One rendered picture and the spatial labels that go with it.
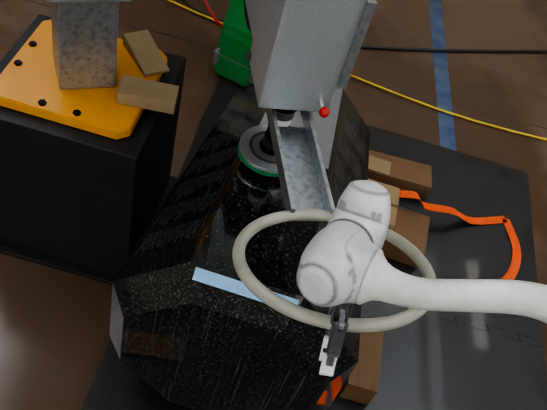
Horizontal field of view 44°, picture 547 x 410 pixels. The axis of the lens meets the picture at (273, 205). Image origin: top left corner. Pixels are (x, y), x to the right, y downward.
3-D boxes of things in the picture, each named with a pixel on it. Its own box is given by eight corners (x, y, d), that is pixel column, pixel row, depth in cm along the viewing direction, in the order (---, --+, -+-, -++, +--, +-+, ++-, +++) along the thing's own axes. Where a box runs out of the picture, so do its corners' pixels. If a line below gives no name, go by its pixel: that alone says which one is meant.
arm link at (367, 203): (336, 233, 138) (312, 263, 128) (352, 166, 131) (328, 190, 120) (387, 251, 135) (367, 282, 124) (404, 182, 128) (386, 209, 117)
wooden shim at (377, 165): (340, 162, 337) (341, 159, 336) (343, 149, 344) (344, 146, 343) (388, 177, 337) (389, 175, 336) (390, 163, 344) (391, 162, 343)
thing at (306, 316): (217, 214, 176) (219, 204, 175) (391, 218, 189) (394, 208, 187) (251, 338, 135) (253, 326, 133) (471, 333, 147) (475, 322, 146)
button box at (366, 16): (331, 70, 197) (361, -16, 176) (339, 71, 198) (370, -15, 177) (336, 88, 192) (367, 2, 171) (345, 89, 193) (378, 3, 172)
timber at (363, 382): (368, 405, 264) (378, 392, 256) (339, 397, 264) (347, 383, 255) (374, 340, 285) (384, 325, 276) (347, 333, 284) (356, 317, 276)
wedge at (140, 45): (122, 44, 255) (123, 32, 252) (146, 40, 260) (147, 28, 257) (144, 76, 246) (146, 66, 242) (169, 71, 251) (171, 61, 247)
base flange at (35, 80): (-15, 102, 227) (-16, 91, 223) (46, 23, 260) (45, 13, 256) (126, 143, 228) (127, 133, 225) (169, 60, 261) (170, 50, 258)
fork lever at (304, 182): (244, 54, 221) (247, 42, 218) (300, 59, 226) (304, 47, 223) (274, 220, 179) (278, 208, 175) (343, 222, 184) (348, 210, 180)
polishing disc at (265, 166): (227, 153, 218) (228, 150, 217) (257, 118, 232) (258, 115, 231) (285, 183, 215) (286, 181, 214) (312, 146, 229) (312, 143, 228)
